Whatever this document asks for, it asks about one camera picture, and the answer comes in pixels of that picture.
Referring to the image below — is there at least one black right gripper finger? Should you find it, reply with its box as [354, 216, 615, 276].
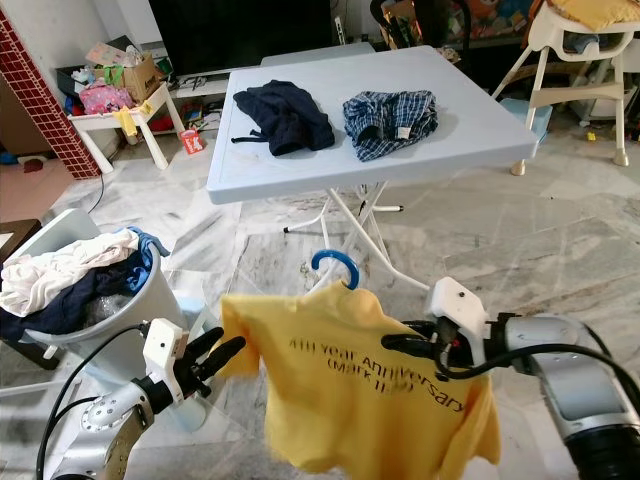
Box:
[380, 332, 443, 361]

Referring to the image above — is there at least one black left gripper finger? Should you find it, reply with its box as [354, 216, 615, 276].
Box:
[185, 326, 225, 363]
[198, 335, 249, 389]

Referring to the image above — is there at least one yellow printed t-shirt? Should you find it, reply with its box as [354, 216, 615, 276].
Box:
[220, 283, 501, 479]

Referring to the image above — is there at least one pale blue laundry basket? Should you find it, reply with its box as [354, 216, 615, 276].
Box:
[5, 208, 191, 386]

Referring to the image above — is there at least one navy blue garment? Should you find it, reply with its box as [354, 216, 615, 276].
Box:
[0, 250, 156, 341]
[233, 80, 336, 156]

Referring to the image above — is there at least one dark brown wooden stool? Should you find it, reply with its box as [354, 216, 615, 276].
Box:
[0, 218, 26, 263]

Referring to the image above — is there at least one blue plaid shirt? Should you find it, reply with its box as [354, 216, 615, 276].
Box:
[342, 90, 439, 163]

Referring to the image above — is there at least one small white side table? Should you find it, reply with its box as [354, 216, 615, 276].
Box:
[72, 85, 171, 171]

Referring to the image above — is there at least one pink patterned bag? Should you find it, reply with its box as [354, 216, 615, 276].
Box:
[78, 82, 131, 116]

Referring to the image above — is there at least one brown cardboard box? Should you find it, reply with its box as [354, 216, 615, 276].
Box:
[105, 55, 161, 101]

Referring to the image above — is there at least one small pale blue table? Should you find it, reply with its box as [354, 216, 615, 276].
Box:
[262, 42, 376, 69]

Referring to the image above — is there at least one black television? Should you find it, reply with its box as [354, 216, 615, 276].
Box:
[148, 0, 336, 76]

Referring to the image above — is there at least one white baby high chair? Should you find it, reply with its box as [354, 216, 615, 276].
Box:
[490, 0, 631, 166]

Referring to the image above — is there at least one yellow folded cloth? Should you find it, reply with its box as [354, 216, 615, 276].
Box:
[550, 0, 636, 29]

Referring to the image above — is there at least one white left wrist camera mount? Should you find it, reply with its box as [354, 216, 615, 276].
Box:
[142, 318, 189, 379]

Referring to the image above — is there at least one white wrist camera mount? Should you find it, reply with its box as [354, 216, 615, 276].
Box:
[425, 277, 491, 366]
[142, 318, 189, 379]

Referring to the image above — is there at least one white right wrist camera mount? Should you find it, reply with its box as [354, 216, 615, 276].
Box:
[425, 277, 491, 366]

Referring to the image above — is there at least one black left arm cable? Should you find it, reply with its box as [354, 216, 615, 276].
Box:
[35, 325, 151, 480]

